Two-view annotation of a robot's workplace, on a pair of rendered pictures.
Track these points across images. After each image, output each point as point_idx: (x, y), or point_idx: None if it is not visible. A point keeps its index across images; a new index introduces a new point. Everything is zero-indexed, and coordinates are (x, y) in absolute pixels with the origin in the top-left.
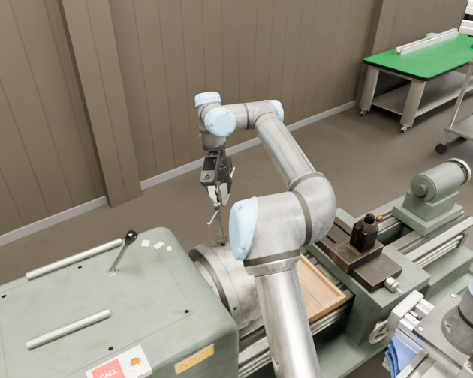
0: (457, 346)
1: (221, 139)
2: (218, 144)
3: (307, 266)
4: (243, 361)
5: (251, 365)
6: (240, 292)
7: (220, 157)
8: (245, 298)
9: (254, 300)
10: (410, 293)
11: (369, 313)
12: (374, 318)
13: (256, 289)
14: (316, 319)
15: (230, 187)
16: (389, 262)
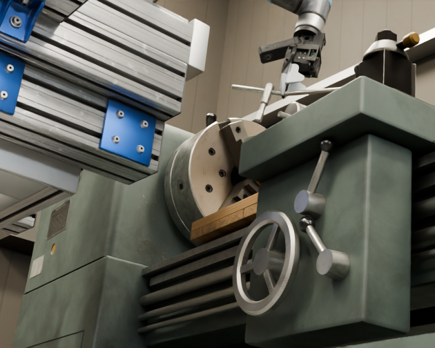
0: None
1: (301, 20)
2: (296, 25)
3: None
4: (155, 265)
5: (160, 291)
6: (190, 138)
7: (297, 41)
8: (186, 143)
9: (188, 146)
10: (303, 125)
11: (257, 199)
12: (269, 228)
13: (198, 134)
14: (228, 222)
15: (283, 63)
16: None
